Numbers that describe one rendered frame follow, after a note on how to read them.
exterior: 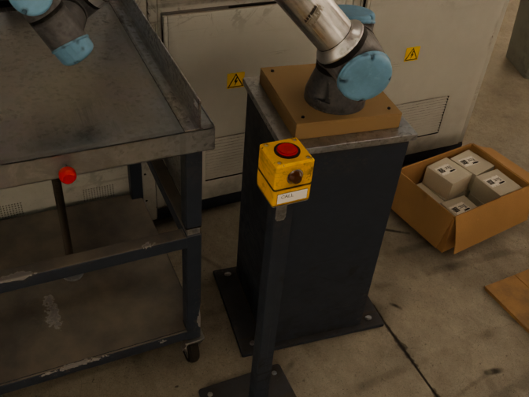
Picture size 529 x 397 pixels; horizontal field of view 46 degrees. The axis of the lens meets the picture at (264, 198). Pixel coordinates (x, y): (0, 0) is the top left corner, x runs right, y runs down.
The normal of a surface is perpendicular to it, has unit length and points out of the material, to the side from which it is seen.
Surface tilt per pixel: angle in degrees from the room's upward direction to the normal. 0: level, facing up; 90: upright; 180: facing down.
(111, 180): 90
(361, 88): 95
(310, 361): 0
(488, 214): 69
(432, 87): 90
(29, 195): 90
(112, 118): 0
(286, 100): 1
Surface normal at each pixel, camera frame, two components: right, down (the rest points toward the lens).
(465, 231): 0.51, 0.29
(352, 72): 0.20, 0.70
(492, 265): 0.07, -0.77
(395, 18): 0.40, 0.61
